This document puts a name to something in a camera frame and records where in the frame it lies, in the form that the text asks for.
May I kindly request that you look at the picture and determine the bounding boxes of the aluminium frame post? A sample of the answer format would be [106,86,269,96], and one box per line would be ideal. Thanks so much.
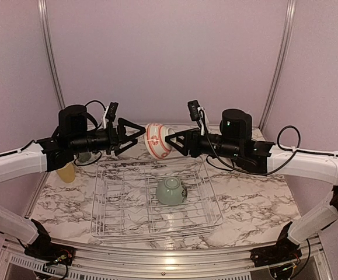
[258,0,297,131]
[37,0,65,109]

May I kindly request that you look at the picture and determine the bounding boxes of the right aluminium frame post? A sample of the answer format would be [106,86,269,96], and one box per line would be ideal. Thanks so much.
[258,0,297,131]

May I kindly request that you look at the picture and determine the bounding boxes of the white and pink bowl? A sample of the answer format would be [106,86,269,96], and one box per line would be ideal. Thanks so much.
[144,123,175,160]

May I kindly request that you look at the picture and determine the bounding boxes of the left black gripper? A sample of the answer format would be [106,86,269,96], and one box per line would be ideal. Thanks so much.
[69,117,145,156]

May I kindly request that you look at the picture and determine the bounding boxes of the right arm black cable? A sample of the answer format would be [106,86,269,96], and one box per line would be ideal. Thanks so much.
[206,125,338,176]

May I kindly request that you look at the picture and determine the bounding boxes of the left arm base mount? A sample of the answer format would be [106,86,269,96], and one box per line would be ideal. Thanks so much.
[25,243,75,265]

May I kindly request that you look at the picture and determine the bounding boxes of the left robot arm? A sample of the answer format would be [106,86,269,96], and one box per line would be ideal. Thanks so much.
[0,102,145,260]

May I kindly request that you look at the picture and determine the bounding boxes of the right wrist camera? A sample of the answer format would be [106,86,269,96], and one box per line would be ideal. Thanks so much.
[187,100,209,136]

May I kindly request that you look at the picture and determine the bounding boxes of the yellow mug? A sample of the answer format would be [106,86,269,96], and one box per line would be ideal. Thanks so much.
[56,163,75,183]

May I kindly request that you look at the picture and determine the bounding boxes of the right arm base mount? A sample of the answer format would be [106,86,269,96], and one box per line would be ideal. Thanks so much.
[250,244,302,267]

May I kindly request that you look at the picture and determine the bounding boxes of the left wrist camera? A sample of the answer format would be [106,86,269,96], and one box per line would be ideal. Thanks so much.
[101,102,119,129]

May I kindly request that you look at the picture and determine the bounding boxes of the pale green ceramic bowl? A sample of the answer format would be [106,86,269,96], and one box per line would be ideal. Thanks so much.
[155,177,187,206]

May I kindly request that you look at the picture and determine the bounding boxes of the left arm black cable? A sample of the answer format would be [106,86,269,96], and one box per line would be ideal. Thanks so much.
[75,100,108,167]

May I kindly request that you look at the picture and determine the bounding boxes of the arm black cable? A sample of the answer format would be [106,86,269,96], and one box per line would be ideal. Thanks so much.
[75,100,108,167]
[206,125,338,176]

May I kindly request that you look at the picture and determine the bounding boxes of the aluminium front frame rail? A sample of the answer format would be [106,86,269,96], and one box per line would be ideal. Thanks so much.
[0,237,333,279]

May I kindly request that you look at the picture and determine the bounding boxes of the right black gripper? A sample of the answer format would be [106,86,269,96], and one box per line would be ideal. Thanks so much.
[166,127,242,160]

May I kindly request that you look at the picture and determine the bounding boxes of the floral ceramic tumbler cup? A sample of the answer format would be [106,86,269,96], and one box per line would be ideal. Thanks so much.
[78,152,92,163]

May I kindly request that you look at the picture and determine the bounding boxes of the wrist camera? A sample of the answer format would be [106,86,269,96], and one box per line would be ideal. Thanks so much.
[101,102,119,129]
[187,100,209,136]

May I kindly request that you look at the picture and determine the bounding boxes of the white wire dish rack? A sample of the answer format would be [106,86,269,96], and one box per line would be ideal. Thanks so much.
[90,157,224,243]

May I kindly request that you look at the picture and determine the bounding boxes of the left aluminium frame post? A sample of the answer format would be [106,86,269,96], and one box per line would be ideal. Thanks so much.
[37,0,65,109]

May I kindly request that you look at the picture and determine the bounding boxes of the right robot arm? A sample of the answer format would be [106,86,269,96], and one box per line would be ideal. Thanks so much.
[165,106,338,261]

